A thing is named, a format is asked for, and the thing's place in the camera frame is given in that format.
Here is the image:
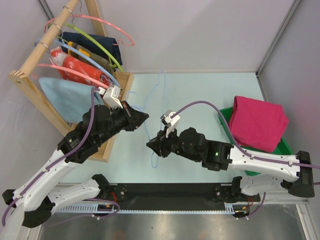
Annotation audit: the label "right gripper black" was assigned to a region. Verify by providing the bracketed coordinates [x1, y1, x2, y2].
[146, 124, 200, 162]

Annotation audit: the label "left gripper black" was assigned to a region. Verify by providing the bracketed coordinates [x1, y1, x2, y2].
[96, 100, 149, 145]

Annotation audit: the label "light blue wire hanger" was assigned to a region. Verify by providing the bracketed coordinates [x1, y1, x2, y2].
[125, 69, 167, 169]

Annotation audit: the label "magenta trousers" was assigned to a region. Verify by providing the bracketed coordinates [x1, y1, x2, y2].
[228, 95, 289, 153]

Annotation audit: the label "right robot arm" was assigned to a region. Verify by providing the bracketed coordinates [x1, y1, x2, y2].
[146, 127, 315, 201]

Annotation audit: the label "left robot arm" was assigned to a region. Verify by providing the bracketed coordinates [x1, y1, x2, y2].
[2, 101, 149, 228]

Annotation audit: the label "light blue folded trousers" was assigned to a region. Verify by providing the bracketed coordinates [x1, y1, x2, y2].
[39, 77, 104, 123]

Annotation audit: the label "pink hanger at back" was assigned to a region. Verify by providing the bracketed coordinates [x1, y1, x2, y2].
[44, 14, 136, 47]

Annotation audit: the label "pink hanger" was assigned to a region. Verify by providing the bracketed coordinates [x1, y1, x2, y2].
[36, 63, 112, 95]
[44, 14, 136, 47]

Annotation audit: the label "lime green hanger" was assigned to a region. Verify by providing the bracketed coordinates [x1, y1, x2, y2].
[58, 23, 124, 72]

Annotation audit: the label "olive green trousers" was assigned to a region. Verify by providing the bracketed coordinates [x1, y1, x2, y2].
[67, 41, 116, 76]

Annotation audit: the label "orange white patterned trousers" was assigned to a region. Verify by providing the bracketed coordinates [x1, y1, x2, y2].
[50, 47, 112, 96]

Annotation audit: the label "pink hanger front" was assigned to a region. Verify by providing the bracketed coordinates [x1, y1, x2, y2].
[36, 63, 112, 95]

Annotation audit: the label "blue hanger mid rack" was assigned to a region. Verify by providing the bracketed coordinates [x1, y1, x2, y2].
[34, 37, 121, 87]

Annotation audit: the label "wooden clothes rack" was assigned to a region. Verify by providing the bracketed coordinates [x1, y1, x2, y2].
[8, 0, 134, 162]

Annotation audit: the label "green plastic tray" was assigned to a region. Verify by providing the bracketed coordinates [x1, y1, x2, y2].
[218, 107, 294, 177]

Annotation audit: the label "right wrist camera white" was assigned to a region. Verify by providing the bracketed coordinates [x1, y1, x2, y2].
[160, 109, 181, 138]

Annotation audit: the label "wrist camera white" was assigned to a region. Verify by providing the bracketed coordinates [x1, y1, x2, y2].
[98, 84, 123, 110]
[160, 109, 181, 138]

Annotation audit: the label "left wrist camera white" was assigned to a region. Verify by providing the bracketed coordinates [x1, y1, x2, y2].
[98, 84, 123, 110]

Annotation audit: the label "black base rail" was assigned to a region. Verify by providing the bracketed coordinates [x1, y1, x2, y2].
[98, 183, 241, 212]

